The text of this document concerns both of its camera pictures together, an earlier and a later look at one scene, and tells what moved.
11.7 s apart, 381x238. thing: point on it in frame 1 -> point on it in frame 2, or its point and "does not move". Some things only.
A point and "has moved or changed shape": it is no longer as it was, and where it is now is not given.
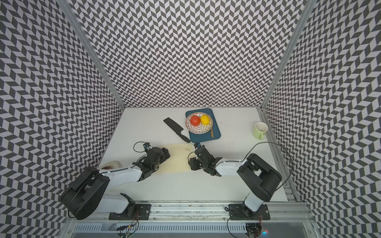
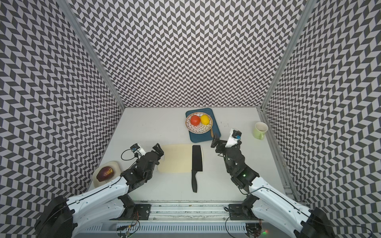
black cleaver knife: x=176 y=128 has moved or changed shape
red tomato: x=195 y=120 does not move
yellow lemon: x=205 y=119 does not move
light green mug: x=260 y=129 does not move
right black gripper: x=192 y=161 -> x=222 y=145
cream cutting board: x=178 y=161 does not move
